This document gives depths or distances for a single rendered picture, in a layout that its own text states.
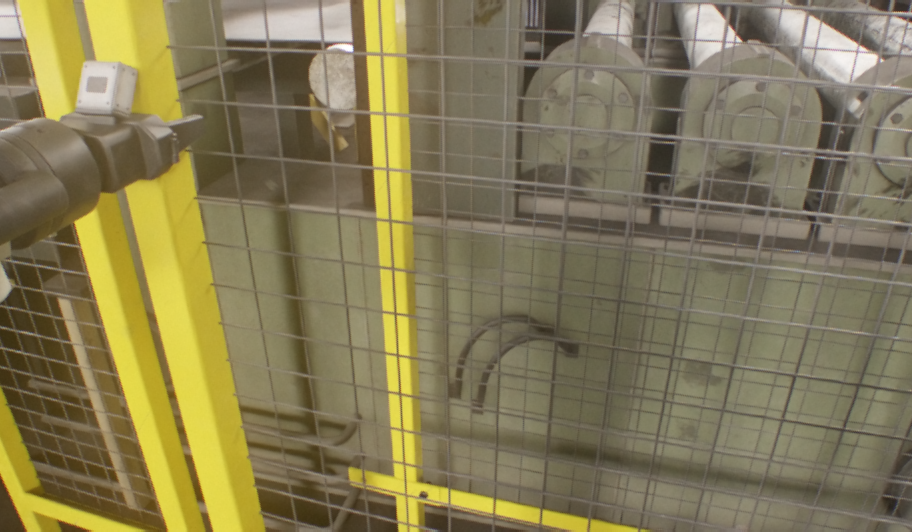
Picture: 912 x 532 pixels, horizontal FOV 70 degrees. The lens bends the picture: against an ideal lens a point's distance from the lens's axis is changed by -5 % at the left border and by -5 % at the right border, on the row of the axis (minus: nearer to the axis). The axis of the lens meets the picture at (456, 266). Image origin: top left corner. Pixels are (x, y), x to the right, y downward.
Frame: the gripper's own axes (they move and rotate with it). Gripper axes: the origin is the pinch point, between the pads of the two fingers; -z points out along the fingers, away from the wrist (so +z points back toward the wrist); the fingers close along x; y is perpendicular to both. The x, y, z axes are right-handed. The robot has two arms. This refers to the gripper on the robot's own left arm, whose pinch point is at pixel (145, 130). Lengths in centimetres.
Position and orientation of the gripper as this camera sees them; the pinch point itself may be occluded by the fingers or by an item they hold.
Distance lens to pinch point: 72.0
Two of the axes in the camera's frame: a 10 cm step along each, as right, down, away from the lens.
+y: -0.1, -8.8, -4.7
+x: 9.6, 1.3, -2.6
